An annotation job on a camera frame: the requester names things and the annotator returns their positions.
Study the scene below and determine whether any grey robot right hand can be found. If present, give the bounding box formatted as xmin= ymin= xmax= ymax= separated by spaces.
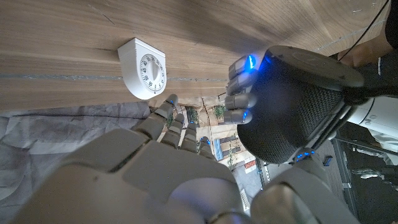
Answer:
xmin=9 ymin=94 xmax=361 ymax=224

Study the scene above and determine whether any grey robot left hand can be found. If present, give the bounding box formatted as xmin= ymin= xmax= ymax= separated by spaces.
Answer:
xmin=223 ymin=54 xmax=259 ymax=126

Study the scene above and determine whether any black cylindrical speaker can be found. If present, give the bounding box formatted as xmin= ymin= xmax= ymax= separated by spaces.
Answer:
xmin=236 ymin=45 xmax=365 ymax=165

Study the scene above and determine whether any white kitchen timer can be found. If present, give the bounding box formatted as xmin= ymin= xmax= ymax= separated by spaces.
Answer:
xmin=117 ymin=37 xmax=167 ymax=101

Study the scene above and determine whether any printed building backdrop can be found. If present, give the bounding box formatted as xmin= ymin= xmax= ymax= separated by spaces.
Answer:
xmin=0 ymin=96 xmax=271 ymax=218

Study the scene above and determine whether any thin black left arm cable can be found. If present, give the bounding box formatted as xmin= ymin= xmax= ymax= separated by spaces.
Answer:
xmin=338 ymin=0 xmax=391 ymax=62

